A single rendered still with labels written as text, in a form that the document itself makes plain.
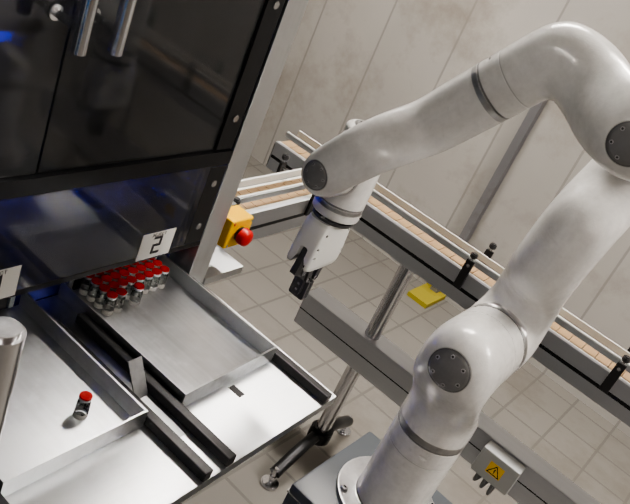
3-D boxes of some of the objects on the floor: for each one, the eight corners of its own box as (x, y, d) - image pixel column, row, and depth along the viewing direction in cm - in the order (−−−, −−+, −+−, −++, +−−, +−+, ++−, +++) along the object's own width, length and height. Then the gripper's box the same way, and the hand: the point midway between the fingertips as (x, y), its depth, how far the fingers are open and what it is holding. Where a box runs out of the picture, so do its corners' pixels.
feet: (254, 479, 243) (269, 449, 236) (338, 420, 283) (353, 393, 276) (272, 496, 240) (287, 466, 233) (355, 434, 280) (370, 407, 273)
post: (75, 528, 204) (400, -419, 107) (93, 518, 209) (420, -398, 112) (90, 545, 201) (437, -409, 105) (107, 534, 206) (455, -388, 109)
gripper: (328, 229, 119) (287, 318, 128) (375, 214, 131) (335, 296, 140) (293, 204, 122) (256, 292, 131) (343, 191, 134) (305, 273, 143)
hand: (301, 285), depth 134 cm, fingers closed
